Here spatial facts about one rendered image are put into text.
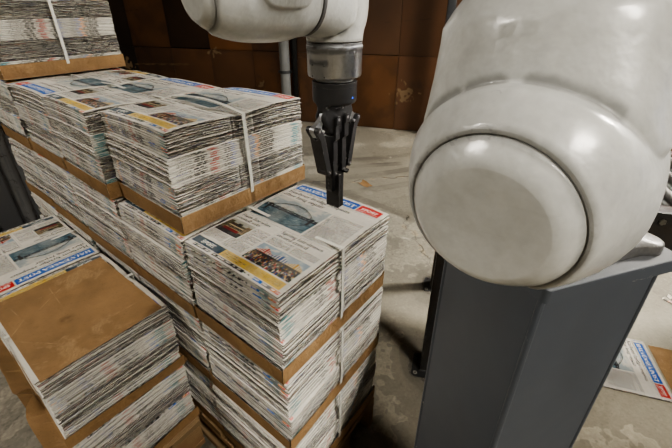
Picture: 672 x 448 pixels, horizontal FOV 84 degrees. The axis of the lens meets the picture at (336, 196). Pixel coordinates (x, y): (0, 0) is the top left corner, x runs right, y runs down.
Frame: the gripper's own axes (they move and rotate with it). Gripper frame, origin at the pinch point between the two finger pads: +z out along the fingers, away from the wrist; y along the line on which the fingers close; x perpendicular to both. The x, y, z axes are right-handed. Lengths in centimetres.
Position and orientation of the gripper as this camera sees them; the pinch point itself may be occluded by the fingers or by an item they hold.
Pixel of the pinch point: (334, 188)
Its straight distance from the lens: 70.9
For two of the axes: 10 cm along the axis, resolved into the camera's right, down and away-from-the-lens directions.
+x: 8.0, 2.8, -5.4
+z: 0.0, 8.9, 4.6
